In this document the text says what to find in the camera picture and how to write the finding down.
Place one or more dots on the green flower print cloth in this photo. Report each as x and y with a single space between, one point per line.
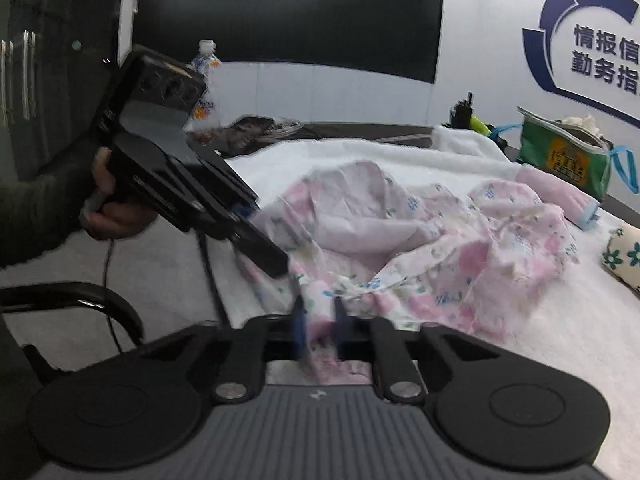
625 255

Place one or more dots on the white fleece blanket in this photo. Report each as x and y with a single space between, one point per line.
550 340

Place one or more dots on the plastic drink bottle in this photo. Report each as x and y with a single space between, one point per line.
206 105

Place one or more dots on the pink floral garment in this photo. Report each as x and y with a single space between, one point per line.
425 260

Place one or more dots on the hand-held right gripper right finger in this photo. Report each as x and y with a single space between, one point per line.
340 330

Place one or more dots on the blue wall logo sign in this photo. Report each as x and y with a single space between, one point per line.
590 50

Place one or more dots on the person's left hand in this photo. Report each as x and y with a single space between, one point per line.
117 220

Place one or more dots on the yellow-green item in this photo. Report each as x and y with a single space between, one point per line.
481 124

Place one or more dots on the black handheld radio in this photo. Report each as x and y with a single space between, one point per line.
464 110

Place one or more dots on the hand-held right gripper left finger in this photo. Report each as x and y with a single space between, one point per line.
299 331

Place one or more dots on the person's left forearm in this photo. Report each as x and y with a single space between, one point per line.
45 215

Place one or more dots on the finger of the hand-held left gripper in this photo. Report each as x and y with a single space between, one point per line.
262 250

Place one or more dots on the pink cloth with blue trim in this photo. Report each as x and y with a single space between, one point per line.
550 189

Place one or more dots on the green zip bag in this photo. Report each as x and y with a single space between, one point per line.
560 160

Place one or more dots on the dark wall screen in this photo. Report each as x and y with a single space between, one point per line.
290 15

